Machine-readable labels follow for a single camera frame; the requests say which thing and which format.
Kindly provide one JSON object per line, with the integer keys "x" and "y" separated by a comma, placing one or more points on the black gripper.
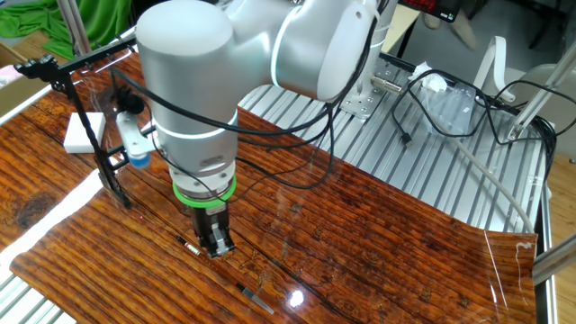
{"x": 207, "y": 216}

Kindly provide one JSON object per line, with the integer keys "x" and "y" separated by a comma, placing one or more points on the thin black pen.
{"x": 193, "y": 249}

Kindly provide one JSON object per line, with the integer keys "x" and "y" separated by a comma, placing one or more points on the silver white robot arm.
{"x": 189, "y": 67}

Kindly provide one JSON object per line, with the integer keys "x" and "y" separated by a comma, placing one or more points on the black pen rack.
{"x": 38, "y": 67}

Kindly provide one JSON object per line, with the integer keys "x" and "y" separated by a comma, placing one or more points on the wood grain table mat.
{"x": 360, "y": 247}

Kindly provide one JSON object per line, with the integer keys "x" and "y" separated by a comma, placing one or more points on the white foam block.
{"x": 76, "y": 139}

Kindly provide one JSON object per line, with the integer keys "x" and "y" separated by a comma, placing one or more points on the aluminium robot mounting plate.
{"x": 360, "y": 105}

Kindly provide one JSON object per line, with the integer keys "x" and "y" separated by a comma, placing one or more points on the silver metal cylinder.
{"x": 384, "y": 84}

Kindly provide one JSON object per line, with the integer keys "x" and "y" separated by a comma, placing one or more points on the green cloth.
{"x": 108, "y": 22}

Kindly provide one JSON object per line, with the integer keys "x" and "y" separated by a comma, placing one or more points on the cardboard box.
{"x": 15, "y": 96}

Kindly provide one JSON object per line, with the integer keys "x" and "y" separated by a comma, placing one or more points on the clear plastic bag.
{"x": 450, "y": 112}

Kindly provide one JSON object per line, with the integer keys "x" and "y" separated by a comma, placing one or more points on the white crumpled paper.
{"x": 427, "y": 76}

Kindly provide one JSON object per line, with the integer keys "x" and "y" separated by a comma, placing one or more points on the black meter red digits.
{"x": 432, "y": 6}

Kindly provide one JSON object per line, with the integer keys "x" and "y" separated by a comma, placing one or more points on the white plastic chair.
{"x": 497, "y": 45}

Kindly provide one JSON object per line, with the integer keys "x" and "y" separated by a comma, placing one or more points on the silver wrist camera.
{"x": 134, "y": 139}

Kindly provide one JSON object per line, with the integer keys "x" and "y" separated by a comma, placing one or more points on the aluminium frame post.
{"x": 72, "y": 27}
{"x": 540, "y": 100}
{"x": 555, "y": 261}

